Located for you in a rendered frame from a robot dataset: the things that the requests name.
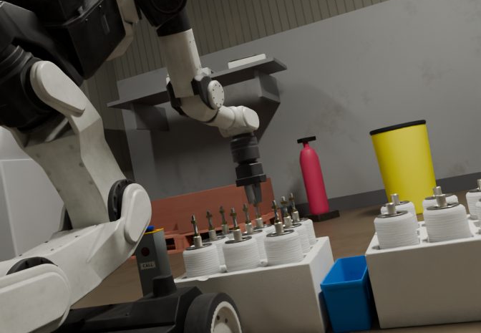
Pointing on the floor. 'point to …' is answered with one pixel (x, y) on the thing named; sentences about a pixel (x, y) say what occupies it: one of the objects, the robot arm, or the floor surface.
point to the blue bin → (349, 295)
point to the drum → (405, 162)
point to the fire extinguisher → (314, 184)
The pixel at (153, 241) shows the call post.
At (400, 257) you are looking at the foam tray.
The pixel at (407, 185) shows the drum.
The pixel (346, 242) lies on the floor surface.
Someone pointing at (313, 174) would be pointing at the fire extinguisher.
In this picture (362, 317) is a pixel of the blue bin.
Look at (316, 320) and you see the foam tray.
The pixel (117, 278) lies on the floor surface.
